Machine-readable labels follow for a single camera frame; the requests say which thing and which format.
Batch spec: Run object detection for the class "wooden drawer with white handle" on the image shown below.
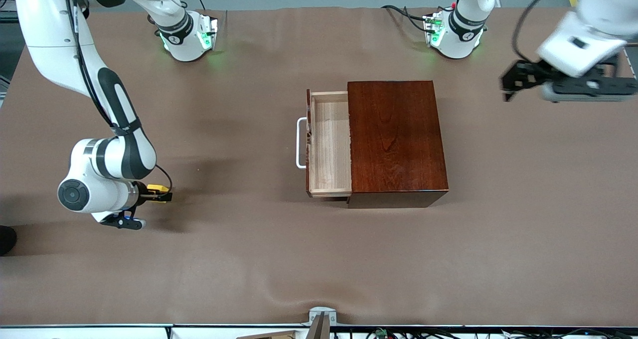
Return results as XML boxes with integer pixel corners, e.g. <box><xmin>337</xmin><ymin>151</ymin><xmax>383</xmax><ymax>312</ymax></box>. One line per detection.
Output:
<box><xmin>297</xmin><ymin>89</ymin><xmax>353</xmax><ymax>198</ymax></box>

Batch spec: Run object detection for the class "black round object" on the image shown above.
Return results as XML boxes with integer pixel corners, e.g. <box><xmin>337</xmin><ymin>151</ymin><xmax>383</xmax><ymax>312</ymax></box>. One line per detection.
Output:
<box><xmin>0</xmin><ymin>225</ymin><xmax>17</xmax><ymax>256</ymax></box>

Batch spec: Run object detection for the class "brown table cover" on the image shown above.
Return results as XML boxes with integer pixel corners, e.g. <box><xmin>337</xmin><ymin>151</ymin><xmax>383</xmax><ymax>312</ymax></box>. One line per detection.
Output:
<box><xmin>0</xmin><ymin>7</ymin><xmax>638</xmax><ymax>328</ymax></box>

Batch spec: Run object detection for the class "dark brown wooden cabinet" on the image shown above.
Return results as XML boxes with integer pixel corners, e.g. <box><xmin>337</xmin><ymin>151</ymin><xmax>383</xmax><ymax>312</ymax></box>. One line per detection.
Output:
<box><xmin>347</xmin><ymin>80</ymin><xmax>449</xmax><ymax>209</ymax></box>

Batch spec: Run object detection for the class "brown cardboard piece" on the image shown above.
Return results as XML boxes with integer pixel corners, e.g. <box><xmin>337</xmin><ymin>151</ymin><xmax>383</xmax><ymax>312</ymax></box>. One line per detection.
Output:
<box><xmin>235</xmin><ymin>330</ymin><xmax>300</xmax><ymax>339</ymax></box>

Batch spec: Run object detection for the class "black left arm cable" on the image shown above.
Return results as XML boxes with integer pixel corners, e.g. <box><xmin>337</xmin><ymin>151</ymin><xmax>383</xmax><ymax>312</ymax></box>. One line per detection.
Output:
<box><xmin>512</xmin><ymin>0</ymin><xmax>569</xmax><ymax>65</ymax></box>

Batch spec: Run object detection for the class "grey metal bracket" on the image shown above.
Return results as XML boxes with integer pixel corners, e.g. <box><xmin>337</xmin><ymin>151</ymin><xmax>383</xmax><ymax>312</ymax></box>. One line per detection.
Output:
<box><xmin>308</xmin><ymin>307</ymin><xmax>337</xmax><ymax>339</ymax></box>

